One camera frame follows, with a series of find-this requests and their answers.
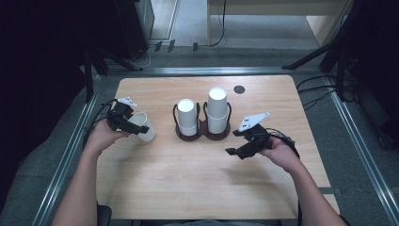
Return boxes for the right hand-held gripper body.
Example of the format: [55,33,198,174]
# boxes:
[232,111,273,150]

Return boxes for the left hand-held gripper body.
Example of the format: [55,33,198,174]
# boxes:
[105,96,138,132]

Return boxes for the dark brown double cup holder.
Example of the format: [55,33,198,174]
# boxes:
[172,102,232,141]

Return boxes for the person's left hand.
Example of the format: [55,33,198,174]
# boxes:
[84,118,130,155]

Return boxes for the person's right hand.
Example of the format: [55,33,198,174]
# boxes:
[258,139,302,174]

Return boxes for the black metal stand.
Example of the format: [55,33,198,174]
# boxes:
[82,46,142,103]

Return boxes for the black tape strip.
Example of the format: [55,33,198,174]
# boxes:
[319,186,343,196]

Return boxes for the dark cabinet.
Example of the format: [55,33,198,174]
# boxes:
[114,0,155,61]

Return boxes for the light wooden panel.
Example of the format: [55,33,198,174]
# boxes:
[150,0,180,41]

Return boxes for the black tripod stand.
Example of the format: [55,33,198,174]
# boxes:
[281,0,360,102]

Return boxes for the light wooden furniture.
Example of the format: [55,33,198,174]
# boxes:
[206,0,356,48]

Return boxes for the left hand-held gripper black cable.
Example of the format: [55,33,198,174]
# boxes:
[83,98,119,149]

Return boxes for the hand-held gripper black cable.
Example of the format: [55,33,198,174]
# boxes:
[266,127,305,226]
[83,98,119,149]

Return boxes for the right hand-held gripper black cable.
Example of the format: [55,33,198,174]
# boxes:
[266,127,305,226]

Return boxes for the metal floor rail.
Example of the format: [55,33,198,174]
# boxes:
[31,74,102,226]
[324,74,399,226]

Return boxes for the white floor cable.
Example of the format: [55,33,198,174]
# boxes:
[128,43,158,71]

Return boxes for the black floor cables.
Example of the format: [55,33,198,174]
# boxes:
[295,74,339,111]

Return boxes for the black hanging cable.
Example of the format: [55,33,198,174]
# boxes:
[208,0,228,48]

